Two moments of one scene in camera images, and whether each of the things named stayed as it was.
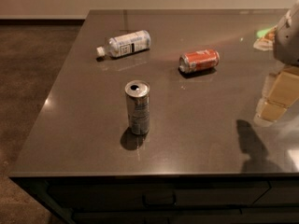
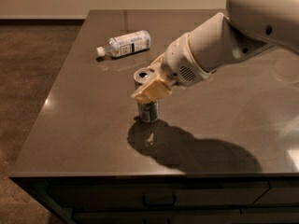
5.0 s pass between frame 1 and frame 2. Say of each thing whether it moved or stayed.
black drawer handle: stayed
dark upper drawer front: stayed
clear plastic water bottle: stayed
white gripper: moved
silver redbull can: moved
